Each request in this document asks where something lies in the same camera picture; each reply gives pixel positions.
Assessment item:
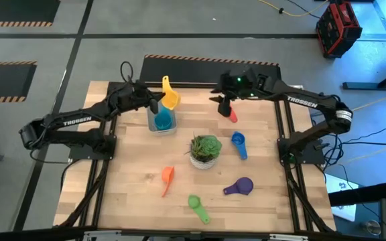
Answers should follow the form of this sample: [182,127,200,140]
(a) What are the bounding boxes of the red and black toolbox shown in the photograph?
[315,1,364,60]

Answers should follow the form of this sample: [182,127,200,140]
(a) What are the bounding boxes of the yellow hanging cable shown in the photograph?
[257,0,330,18]

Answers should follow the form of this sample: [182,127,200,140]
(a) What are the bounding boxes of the blue measuring cup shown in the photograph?
[230,131,249,161]

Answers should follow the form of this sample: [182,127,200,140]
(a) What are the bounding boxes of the white paper sheet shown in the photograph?
[324,173,361,222]

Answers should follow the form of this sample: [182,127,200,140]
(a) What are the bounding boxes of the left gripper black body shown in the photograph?
[117,82,153,113]

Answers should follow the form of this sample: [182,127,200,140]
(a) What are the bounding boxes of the orange measuring cup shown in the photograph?
[160,165,176,198]

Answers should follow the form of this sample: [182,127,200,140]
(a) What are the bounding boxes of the yellow measuring cup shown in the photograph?
[161,75,182,111]

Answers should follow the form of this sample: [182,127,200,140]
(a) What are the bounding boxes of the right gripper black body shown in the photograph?
[218,68,276,100]

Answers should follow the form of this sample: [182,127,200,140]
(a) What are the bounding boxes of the black hazard-striped floor mat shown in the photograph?
[0,0,62,28]
[139,54,283,89]
[0,60,38,104]

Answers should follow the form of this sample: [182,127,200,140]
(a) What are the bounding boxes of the succulent in triangle-patterned pot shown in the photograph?
[184,134,224,171]

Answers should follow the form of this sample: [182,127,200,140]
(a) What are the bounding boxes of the purple measuring cup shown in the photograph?
[222,176,255,197]

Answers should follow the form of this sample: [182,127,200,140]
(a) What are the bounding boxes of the cream rope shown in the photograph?
[342,135,386,165]
[350,87,386,112]

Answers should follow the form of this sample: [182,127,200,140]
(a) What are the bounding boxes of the silver can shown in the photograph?
[363,219,383,237]

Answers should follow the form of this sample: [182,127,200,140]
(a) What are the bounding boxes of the light grey plastic basket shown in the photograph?
[146,102,178,137]

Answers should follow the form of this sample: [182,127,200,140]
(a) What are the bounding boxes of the teal measuring cup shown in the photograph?
[153,107,174,131]

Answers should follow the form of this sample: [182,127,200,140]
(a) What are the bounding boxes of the green measuring cup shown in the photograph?
[187,194,212,225]

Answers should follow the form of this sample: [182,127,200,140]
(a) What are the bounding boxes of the black power cable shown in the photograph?
[342,125,386,147]

